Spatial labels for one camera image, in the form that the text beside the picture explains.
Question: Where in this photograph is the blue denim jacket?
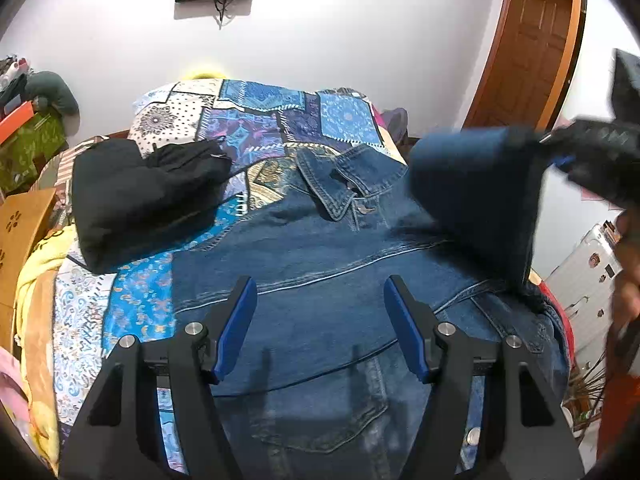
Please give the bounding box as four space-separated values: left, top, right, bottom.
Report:
172 145 570 479

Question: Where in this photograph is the person's right hand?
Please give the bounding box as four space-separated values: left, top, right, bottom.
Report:
614 208 640 284

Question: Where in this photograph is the wooden door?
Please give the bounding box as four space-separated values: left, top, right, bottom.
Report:
463 0 587 130

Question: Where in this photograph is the yellow printed cloth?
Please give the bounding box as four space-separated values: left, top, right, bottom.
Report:
14 226 77 347

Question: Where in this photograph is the grey purple backpack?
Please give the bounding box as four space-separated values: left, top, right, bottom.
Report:
381 107 408 144

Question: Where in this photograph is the black folded garment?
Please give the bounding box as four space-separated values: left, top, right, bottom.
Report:
72 139 232 274

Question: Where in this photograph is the striped cloth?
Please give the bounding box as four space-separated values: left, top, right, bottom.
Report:
29 136 107 230

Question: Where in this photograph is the orange box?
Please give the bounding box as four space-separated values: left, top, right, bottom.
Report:
0 101 35 144

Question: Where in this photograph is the blue patchwork bedspread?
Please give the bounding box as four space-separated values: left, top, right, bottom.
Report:
52 78 408 440

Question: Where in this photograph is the grey plush cushion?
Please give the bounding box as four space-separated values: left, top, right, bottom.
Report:
25 70 79 116

